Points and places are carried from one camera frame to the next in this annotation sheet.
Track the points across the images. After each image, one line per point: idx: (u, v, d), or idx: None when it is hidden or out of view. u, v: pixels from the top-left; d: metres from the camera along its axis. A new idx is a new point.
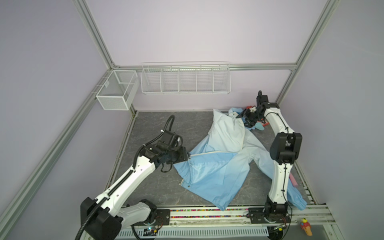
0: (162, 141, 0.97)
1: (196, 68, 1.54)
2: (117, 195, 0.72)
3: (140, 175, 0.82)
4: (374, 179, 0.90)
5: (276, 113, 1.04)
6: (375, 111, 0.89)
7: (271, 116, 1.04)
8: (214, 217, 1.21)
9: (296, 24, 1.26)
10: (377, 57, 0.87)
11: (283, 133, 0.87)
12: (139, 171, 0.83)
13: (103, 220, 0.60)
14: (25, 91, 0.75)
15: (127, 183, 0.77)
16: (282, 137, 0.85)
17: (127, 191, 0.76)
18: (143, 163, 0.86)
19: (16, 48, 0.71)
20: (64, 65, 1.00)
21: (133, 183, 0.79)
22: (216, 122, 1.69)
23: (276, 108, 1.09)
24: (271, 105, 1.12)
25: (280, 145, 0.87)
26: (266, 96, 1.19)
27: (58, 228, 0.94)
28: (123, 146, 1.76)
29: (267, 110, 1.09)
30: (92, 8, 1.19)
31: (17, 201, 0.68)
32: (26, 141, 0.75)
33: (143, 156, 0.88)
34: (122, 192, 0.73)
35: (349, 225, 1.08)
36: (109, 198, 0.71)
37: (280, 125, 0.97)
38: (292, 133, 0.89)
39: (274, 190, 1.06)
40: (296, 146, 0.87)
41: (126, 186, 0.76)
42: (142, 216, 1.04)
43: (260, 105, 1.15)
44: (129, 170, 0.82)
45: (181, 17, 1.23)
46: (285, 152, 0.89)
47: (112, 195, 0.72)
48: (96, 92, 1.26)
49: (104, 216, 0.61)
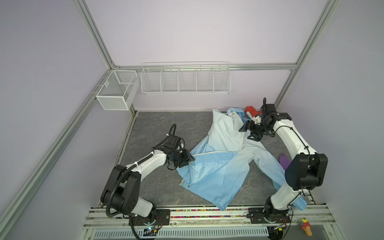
0: (169, 142, 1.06)
1: (196, 68, 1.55)
2: (143, 166, 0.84)
3: (159, 159, 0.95)
4: (374, 179, 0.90)
5: (289, 126, 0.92)
6: (376, 111, 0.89)
7: (285, 131, 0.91)
8: (214, 217, 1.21)
9: (297, 24, 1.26)
10: (378, 57, 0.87)
11: (304, 156, 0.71)
12: (158, 156, 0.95)
13: (135, 179, 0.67)
14: (25, 91, 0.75)
15: (151, 160, 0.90)
16: (303, 160, 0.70)
17: (149, 168, 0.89)
18: (159, 152, 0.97)
19: (16, 49, 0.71)
20: (65, 65, 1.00)
21: (154, 163, 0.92)
22: (216, 122, 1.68)
23: (287, 120, 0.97)
24: (281, 115, 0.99)
25: (301, 170, 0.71)
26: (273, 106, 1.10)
27: (59, 228, 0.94)
28: (123, 146, 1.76)
29: (277, 122, 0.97)
30: (92, 8, 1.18)
31: (18, 202, 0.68)
32: (26, 141, 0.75)
33: (158, 150, 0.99)
34: (147, 165, 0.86)
35: (349, 225, 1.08)
36: (137, 166, 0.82)
37: (297, 143, 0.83)
38: (314, 153, 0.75)
39: (280, 201, 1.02)
40: (320, 170, 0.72)
41: (150, 162, 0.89)
42: (146, 211, 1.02)
43: (268, 116, 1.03)
44: (150, 153, 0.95)
45: (182, 18, 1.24)
46: (307, 179, 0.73)
47: (140, 165, 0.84)
48: (96, 92, 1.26)
49: (136, 176, 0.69)
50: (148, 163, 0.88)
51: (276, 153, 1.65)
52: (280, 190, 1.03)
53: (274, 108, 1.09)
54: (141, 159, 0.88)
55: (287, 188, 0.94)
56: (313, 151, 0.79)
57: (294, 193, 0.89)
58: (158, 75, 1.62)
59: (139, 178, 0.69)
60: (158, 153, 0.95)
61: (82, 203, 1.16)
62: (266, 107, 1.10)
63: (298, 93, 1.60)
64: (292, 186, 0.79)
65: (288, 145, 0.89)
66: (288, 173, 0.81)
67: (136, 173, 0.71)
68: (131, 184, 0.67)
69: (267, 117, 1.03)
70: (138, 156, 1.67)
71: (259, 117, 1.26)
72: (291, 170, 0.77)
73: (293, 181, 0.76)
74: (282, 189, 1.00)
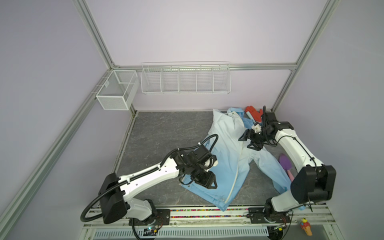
0: (195, 153, 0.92)
1: (196, 68, 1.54)
2: (136, 184, 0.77)
3: (164, 175, 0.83)
4: (374, 178, 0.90)
5: (292, 136, 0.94)
6: (376, 111, 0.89)
7: (288, 140, 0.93)
8: (214, 217, 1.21)
9: (297, 24, 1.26)
10: (378, 57, 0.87)
11: (310, 168, 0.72)
12: (163, 171, 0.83)
13: (115, 201, 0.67)
14: (25, 91, 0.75)
15: (149, 177, 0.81)
16: (310, 173, 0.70)
17: (144, 185, 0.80)
18: (170, 166, 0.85)
19: (17, 48, 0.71)
20: (64, 65, 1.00)
21: (153, 181, 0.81)
22: (216, 122, 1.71)
23: (289, 129, 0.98)
24: (283, 124, 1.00)
25: (308, 183, 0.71)
26: (273, 114, 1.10)
27: (58, 228, 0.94)
28: (123, 146, 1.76)
29: (280, 132, 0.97)
30: (92, 7, 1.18)
31: (18, 201, 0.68)
32: (26, 141, 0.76)
33: (172, 160, 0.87)
34: (140, 184, 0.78)
35: (350, 224, 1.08)
36: (128, 183, 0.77)
37: (302, 154, 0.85)
38: (321, 166, 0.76)
39: (282, 207, 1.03)
40: (328, 182, 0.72)
41: (146, 180, 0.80)
42: (141, 216, 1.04)
43: (269, 126, 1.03)
44: (156, 166, 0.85)
45: (182, 17, 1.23)
46: (316, 193, 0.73)
47: (132, 182, 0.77)
48: (96, 92, 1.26)
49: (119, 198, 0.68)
50: (143, 180, 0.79)
51: (276, 153, 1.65)
52: (284, 196, 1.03)
53: (274, 117, 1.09)
54: (140, 174, 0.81)
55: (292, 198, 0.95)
56: (320, 163, 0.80)
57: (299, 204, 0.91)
58: (158, 75, 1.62)
59: (120, 201, 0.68)
60: (164, 169, 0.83)
61: (82, 203, 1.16)
62: (266, 116, 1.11)
63: (298, 93, 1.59)
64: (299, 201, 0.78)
65: (292, 155, 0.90)
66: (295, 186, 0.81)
67: (122, 194, 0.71)
68: (111, 202, 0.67)
69: (268, 126, 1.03)
70: (138, 156, 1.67)
71: (259, 125, 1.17)
72: (298, 184, 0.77)
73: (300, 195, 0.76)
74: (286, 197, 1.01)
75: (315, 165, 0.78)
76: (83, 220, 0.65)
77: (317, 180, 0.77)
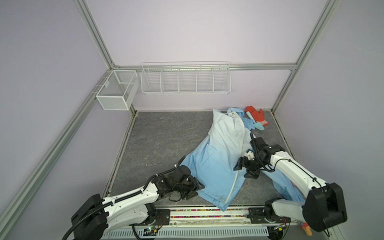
0: (172, 177, 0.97)
1: (196, 68, 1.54)
2: (119, 206, 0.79)
3: (146, 199, 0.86)
4: (374, 178, 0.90)
5: (287, 158, 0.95)
6: (376, 111, 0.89)
7: (284, 164, 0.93)
8: (214, 217, 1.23)
9: (297, 24, 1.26)
10: (378, 56, 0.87)
11: (316, 190, 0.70)
12: (146, 195, 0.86)
13: (97, 224, 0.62)
14: (25, 91, 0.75)
15: (133, 200, 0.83)
16: (318, 196, 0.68)
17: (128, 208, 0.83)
18: (152, 190, 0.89)
19: (17, 48, 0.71)
20: (64, 65, 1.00)
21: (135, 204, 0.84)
22: (216, 122, 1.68)
23: (281, 151, 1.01)
24: (274, 148, 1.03)
25: (321, 209, 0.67)
26: (261, 139, 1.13)
27: (59, 228, 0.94)
28: (123, 146, 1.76)
29: (274, 156, 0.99)
30: (92, 8, 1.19)
31: (18, 201, 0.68)
32: (26, 141, 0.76)
33: (152, 185, 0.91)
34: (124, 205, 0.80)
35: (349, 224, 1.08)
36: (112, 205, 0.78)
37: (303, 176, 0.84)
38: (325, 184, 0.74)
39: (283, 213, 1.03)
40: (338, 201, 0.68)
41: (130, 203, 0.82)
42: (137, 221, 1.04)
43: (261, 151, 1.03)
44: (139, 189, 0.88)
45: (182, 17, 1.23)
46: (331, 217, 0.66)
47: (116, 204, 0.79)
48: (96, 92, 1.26)
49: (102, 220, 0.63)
50: (127, 202, 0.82)
51: None
52: (286, 206, 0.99)
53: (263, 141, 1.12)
54: (123, 196, 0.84)
55: (297, 207, 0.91)
56: (323, 182, 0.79)
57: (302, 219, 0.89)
58: (157, 75, 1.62)
59: (103, 223, 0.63)
60: (146, 192, 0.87)
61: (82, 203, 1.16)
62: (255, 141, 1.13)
63: (298, 93, 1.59)
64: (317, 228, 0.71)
65: (295, 179, 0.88)
66: (308, 212, 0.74)
67: (105, 215, 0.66)
68: (92, 225, 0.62)
69: (262, 152, 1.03)
70: (138, 156, 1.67)
71: (251, 152, 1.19)
72: (310, 210, 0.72)
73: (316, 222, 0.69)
74: (290, 209, 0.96)
75: (320, 186, 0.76)
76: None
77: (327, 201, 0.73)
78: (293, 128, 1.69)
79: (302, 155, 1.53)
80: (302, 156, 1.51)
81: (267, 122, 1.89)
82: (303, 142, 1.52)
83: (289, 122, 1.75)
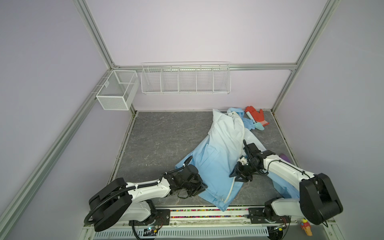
0: (181, 175, 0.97)
1: (196, 68, 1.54)
2: (141, 192, 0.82)
3: (160, 191, 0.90)
4: (375, 178, 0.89)
5: (277, 159, 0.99)
6: (376, 111, 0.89)
7: (275, 164, 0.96)
8: (214, 217, 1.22)
9: (297, 24, 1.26)
10: (378, 56, 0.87)
11: (307, 182, 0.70)
12: (160, 187, 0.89)
13: (124, 203, 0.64)
14: (25, 91, 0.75)
15: (151, 189, 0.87)
16: (308, 187, 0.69)
17: (147, 195, 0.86)
18: (165, 184, 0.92)
19: (17, 48, 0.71)
20: (64, 65, 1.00)
21: (152, 193, 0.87)
22: (216, 122, 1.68)
23: (271, 155, 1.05)
24: (265, 153, 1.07)
25: (316, 200, 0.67)
26: (254, 145, 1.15)
27: (59, 228, 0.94)
28: (123, 146, 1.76)
29: (265, 160, 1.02)
30: (92, 8, 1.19)
31: (17, 202, 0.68)
32: (26, 141, 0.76)
33: (165, 180, 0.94)
34: (145, 192, 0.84)
35: (349, 224, 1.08)
36: (135, 189, 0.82)
37: (294, 171, 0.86)
38: (314, 176, 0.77)
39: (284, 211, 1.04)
40: (330, 191, 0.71)
41: (149, 191, 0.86)
42: (140, 217, 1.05)
43: (255, 158, 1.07)
44: (156, 181, 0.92)
45: (182, 17, 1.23)
46: (327, 208, 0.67)
47: (138, 189, 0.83)
48: (96, 92, 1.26)
49: (126, 201, 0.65)
50: (146, 190, 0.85)
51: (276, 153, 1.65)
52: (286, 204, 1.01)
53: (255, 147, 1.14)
54: (143, 184, 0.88)
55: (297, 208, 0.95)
56: (311, 174, 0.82)
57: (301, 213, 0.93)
58: (158, 75, 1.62)
59: (127, 204, 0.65)
60: (161, 185, 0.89)
61: (82, 203, 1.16)
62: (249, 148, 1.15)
63: (298, 93, 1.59)
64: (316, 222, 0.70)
65: (287, 177, 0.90)
66: (304, 206, 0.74)
67: (129, 197, 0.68)
68: (117, 205, 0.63)
69: (255, 159, 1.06)
70: (138, 156, 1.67)
71: (244, 158, 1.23)
72: (305, 204, 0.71)
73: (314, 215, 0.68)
74: (291, 206, 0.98)
75: (309, 178, 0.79)
76: (85, 220, 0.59)
77: (320, 194, 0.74)
78: (293, 128, 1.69)
79: (302, 155, 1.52)
80: (302, 156, 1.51)
81: (267, 122, 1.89)
82: (303, 142, 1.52)
83: (289, 122, 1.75)
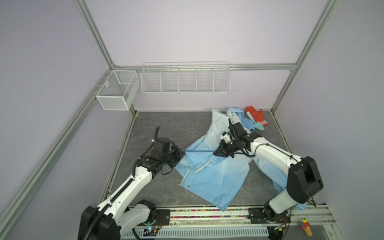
0: (155, 150, 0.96)
1: (196, 68, 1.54)
2: (119, 202, 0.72)
3: (141, 182, 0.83)
4: (375, 178, 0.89)
5: (264, 143, 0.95)
6: (376, 111, 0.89)
7: (263, 149, 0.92)
8: (214, 217, 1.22)
9: (297, 24, 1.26)
10: (378, 57, 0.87)
11: (297, 168, 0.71)
12: (138, 179, 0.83)
13: (107, 226, 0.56)
14: (25, 91, 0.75)
15: (126, 192, 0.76)
16: (298, 172, 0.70)
17: (128, 199, 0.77)
18: (142, 172, 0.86)
19: (17, 48, 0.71)
20: (64, 65, 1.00)
21: (132, 193, 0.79)
22: (214, 123, 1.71)
23: (258, 137, 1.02)
24: (252, 135, 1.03)
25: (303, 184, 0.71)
26: (239, 125, 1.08)
27: (59, 228, 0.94)
28: (123, 146, 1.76)
29: (252, 143, 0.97)
30: (92, 7, 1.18)
31: (17, 202, 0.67)
32: (26, 141, 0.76)
33: (141, 167, 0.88)
34: (123, 199, 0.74)
35: (350, 225, 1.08)
36: (111, 205, 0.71)
37: (281, 155, 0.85)
38: (301, 159, 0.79)
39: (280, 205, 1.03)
40: (314, 172, 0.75)
41: (126, 194, 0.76)
42: (141, 219, 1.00)
43: (241, 141, 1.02)
44: (130, 177, 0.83)
45: (182, 17, 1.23)
46: (312, 188, 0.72)
47: (115, 202, 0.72)
48: (96, 92, 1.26)
49: (109, 222, 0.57)
50: (124, 195, 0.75)
51: None
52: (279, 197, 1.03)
53: (241, 127, 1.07)
54: (115, 194, 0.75)
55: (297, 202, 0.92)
56: (298, 157, 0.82)
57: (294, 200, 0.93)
58: (158, 75, 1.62)
59: (111, 223, 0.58)
60: (139, 176, 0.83)
61: (82, 203, 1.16)
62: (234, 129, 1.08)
63: (298, 93, 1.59)
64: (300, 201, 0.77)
65: (274, 160, 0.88)
66: (291, 188, 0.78)
67: (110, 217, 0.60)
68: (103, 231, 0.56)
69: (241, 142, 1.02)
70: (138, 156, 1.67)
71: (226, 135, 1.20)
72: (293, 186, 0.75)
73: (300, 197, 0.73)
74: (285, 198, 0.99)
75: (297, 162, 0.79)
76: None
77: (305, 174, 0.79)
78: (293, 128, 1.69)
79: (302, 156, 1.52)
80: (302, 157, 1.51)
81: (267, 122, 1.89)
82: (303, 142, 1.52)
83: (289, 122, 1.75)
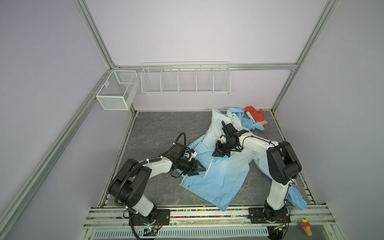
0: (174, 151, 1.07)
1: (196, 68, 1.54)
2: (152, 165, 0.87)
3: (165, 164, 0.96)
4: (375, 178, 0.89)
5: (249, 135, 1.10)
6: (375, 111, 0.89)
7: (249, 140, 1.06)
8: (214, 217, 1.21)
9: (296, 24, 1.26)
10: (377, 57, 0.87)
11: (274, 149, 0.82)
12: (165, 160, 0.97)
13: (146, 173, 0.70)
14: (26, 91, 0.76)
15: (160, 162, 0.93)
16: (273, 153, 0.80)
17: (157, 170, 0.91)
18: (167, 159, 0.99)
19: (17, 49, 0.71)
20: (64, 64, 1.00)
21: (159, 169, 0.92)
22: (213, 123, 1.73)
23: (246, 132, 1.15)
24: (241, 132, 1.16)
25: (278, 164, 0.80)
26: (231, 126, 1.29)
27: (59, 228, 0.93)
28: (123, 146, 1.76)
29: (239, 137, 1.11)
30: (92, 8, 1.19)
31: (17, 202, 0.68)
32: (27, 141, 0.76)
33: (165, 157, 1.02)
34: (155, 165, 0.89)
35: (350, 225, 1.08)
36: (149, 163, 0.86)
37: (263, 142, 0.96)
38: (279, 144, 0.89)
39: (276, 199, 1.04)
40: (291, 155, 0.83)
41: (159, 164, 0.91)
42: (147, 207, 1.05)
43: (232, 137, 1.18)
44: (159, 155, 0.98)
45: (182, 17, 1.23)
46: (289, 169, 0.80)
47: (150, 163, 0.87)
48: (96, 92, 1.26)
49: (146, 170, 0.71)
50: (157, 164, 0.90)
51: None
52: (272, 190, 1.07)
53: (232, 128, 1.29)
54: (153, 159, 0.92)
55: (278, 185, 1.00)
56: (276, 143, 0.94)
57: (286, 186, 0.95)
58: (158, 75, 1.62)
59: (149, 172, 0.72)
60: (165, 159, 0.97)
61: (82, 203, 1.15)
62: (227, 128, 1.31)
63: (298, 93, 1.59)
64: (281, 181, 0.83)
65: (258, 150, 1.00)
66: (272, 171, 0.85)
67: (148, 168, 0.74)
68: (141, 176, 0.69)
69: (232, 139, 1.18)
70: (138, 156, 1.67)
71: (223, 137, 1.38)
72: (272, 167, 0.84)
73: (280, 176, 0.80)
74: (272, 188, 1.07)
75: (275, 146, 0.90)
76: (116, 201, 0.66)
77: (284, 159, 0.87)
78: (293, 128, 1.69)
79: (302, 156, 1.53)
80: (302, 157, 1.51)
81: (266, 122, 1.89)
82: (303, 142, 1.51)
83: (289, 121, 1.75)
